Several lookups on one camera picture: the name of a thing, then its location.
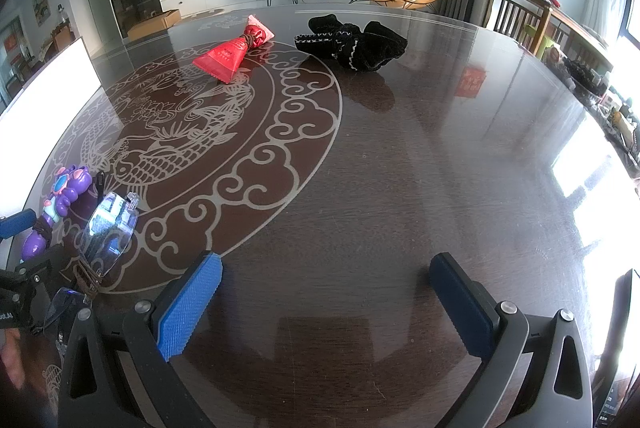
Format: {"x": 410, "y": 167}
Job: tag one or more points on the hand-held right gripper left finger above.
{"x": 187, "y": 308}

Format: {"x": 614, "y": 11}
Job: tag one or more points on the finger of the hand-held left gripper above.
{"x": 17, "y": 224}
{"x": 35, "y": 269}

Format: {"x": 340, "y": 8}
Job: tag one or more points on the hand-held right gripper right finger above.
{"x": 460, "y": 303}

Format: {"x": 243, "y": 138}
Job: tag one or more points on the purple toy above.
{"x": 70, "y": 188}

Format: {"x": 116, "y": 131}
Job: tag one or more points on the dark patterned desktop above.
{"x": 400, "y": 183}

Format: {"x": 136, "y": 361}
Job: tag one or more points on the person's left hand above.
{"x": 10, "y": 360}

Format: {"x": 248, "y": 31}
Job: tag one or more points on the white panel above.
{"x": 50, "y": 88}

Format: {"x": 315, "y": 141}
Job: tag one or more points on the cardboard box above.
{"x": 152, "y": 24}

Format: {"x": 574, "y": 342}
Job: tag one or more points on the red tied pouch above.
{"x": 222, "y": 57}

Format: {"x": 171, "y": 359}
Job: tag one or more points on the cluttered side table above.
{"x": 590, "y": 73}

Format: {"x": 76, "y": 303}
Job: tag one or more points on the black knit cloth white stitching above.
{"x": 325, "y": 36}
{"x": 380, "y": 48}

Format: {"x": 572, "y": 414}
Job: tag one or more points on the dark wooden chair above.
{"x": 515, "y": 16}

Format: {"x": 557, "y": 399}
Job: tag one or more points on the framed wall picture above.
{"x": 42, "y": 6}

